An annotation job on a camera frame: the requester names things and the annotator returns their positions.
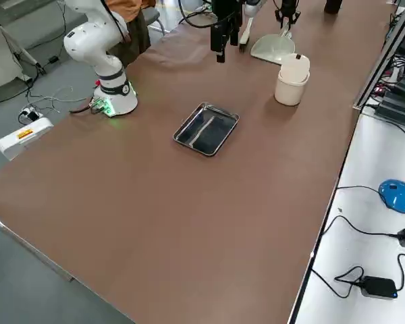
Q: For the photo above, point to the person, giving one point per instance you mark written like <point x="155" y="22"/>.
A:
<point x="135" y="30"/>

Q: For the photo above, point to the white power strip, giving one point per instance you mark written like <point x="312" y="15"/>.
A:
<point x="30" y="114"/>

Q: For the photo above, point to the black cylindrical vase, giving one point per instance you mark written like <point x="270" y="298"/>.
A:
<point x="332" y="6"/>

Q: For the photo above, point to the beige hand brush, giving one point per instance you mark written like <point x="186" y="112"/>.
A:
<point x="245" y="33"/>

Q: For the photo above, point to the beige bin with flip lid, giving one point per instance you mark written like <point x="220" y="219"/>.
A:
<point x="290" y="87"/>

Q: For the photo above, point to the aluminium frame post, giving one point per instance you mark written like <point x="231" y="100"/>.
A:
<point x="381" y="57"/>

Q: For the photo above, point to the pale grey plastic dustpan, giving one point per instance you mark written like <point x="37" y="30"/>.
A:
<point x="273" y="49"/>

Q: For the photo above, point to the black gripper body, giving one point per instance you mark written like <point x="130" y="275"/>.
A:
<point x="226" y="10"/>
<point x="288" y="5"/>

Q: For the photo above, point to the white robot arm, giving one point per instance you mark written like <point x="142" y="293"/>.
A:
<point x="254" y="6"/>
<point x="87" y="40"/>

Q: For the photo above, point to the square metal tray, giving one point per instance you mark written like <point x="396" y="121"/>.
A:
<point x="206" y="131"/>

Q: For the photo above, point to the white box with orange label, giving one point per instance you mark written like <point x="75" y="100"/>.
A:
<point x="23" y="136"/>

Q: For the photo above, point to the blue dome-shaped base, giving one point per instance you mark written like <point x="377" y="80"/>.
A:
<point x="398" y="195"/>

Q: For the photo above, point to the white cabinet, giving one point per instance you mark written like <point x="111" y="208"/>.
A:
<point x="0" y="50"/>

